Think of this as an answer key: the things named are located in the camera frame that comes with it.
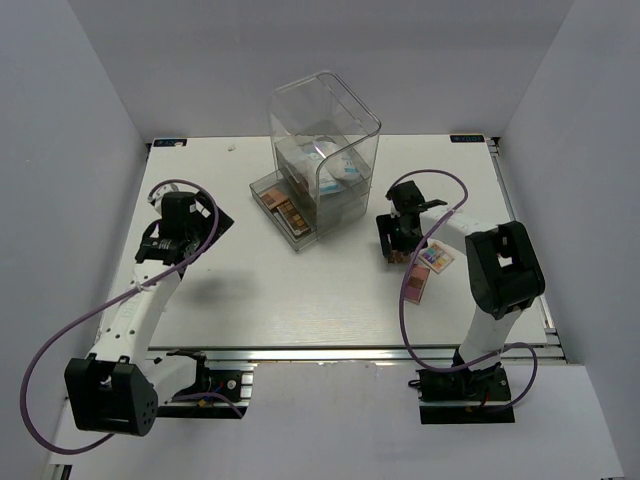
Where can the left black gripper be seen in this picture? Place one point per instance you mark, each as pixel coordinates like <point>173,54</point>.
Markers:
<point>209,221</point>

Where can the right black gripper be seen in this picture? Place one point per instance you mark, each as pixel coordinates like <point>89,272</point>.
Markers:
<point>386,225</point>

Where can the nine pan pink palette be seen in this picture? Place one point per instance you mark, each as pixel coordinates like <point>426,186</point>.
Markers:
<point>397,257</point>

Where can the colourful eyeshadow palette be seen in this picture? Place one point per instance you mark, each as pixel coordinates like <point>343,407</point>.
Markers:
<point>436,257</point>

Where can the pink blush palette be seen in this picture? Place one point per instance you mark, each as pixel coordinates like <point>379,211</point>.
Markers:
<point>417,281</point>

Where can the cotton pad pack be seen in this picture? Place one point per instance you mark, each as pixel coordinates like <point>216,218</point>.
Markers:
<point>334,174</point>
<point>317,148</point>

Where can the square brown eyeshadow palette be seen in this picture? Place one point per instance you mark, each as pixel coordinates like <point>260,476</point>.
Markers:
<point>273,198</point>

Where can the long brown eyeshadow palette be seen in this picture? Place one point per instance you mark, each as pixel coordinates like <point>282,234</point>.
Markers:
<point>293,219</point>

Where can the clear acrylic makeup organizer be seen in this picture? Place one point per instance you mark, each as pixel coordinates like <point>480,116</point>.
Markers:
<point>319,104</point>

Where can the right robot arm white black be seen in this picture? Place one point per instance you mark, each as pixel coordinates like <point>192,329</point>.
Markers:
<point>504,274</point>

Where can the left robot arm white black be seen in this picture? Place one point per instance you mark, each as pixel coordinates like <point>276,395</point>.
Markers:
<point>117,388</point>

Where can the left blue table label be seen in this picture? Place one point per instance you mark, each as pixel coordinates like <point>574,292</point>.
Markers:
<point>169,142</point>

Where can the blue table label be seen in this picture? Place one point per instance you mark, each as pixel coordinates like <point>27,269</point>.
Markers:
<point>169,142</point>
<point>467,138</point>

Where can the right blue table label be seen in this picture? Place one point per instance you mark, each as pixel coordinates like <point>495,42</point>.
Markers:
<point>467,138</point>

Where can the aluminium right side rail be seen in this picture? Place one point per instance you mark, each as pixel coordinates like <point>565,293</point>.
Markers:
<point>529,258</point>

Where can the aluminium rail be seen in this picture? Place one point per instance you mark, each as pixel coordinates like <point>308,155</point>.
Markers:
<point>529,258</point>
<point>545,353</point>

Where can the aluminium front rail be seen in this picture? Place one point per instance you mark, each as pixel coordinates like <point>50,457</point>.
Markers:
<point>545,353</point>

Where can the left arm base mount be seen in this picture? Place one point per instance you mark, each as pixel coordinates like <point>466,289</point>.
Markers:
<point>213,393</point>

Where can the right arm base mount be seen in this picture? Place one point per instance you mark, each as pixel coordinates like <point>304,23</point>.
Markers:
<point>464,397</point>

